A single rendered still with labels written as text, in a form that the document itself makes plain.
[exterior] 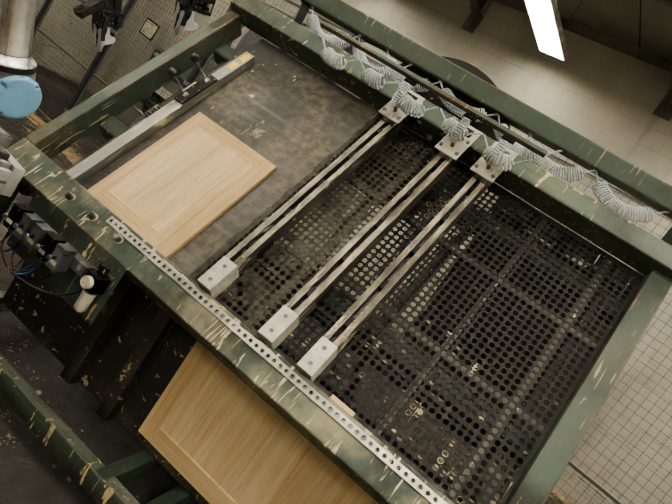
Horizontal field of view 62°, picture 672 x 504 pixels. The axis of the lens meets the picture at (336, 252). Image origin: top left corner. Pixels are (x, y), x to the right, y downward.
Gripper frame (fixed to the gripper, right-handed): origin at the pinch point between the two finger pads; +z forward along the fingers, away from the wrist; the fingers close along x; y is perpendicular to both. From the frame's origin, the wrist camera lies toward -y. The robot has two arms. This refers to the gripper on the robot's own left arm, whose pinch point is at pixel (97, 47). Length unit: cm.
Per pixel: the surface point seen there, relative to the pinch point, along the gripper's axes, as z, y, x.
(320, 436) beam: 59, -1, -147
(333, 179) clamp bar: 18, 52, -82
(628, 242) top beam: 2, 111, -171
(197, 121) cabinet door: 21.5, 33.0, -20.5
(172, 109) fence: 20.3, 27.0, -11.0
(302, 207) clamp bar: 26, 37, -84
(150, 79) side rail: 17.3, 30.1, 12.8
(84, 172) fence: 40.9, -11.3, -17.5
